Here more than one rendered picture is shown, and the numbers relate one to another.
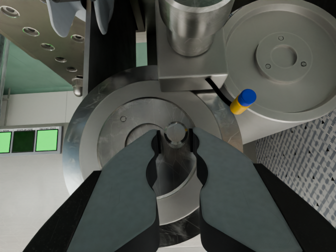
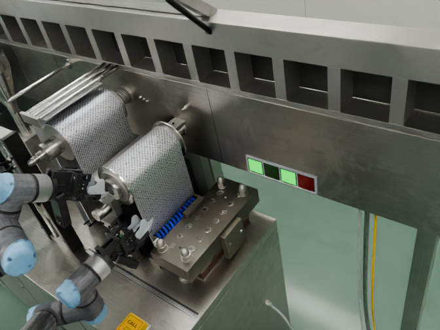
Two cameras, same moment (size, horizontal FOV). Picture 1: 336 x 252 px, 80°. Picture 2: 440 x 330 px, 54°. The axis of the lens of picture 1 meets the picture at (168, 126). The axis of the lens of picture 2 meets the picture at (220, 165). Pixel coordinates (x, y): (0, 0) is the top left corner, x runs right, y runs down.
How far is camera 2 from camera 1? 1.33 m
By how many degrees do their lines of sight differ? 49
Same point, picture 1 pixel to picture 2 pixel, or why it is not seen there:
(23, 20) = (201, 234)
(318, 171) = (93, 151)
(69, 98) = not seen: outside the picture
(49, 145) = (253, 162)
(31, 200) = (259, 131)
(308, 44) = not seen: hidden behind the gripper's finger
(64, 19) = (143, 222)
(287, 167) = (107, 141)
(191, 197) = (103, 175)
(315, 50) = not seen: hidden behind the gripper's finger
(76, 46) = (204, 214)
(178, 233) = (103, 169)
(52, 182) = (247, 138)
